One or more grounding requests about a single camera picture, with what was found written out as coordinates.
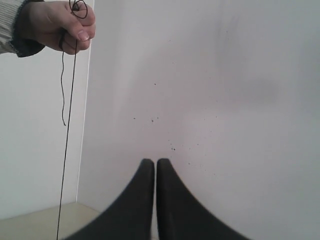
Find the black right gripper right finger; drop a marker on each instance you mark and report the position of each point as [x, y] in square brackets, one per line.
[180, 216]

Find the person's hand holding string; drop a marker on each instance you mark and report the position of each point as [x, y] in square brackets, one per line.
[59, 25]

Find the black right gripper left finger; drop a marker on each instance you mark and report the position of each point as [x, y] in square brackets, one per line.
[129, 217]

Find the striped sleeve forearm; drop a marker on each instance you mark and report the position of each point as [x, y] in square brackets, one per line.
[10, 40]

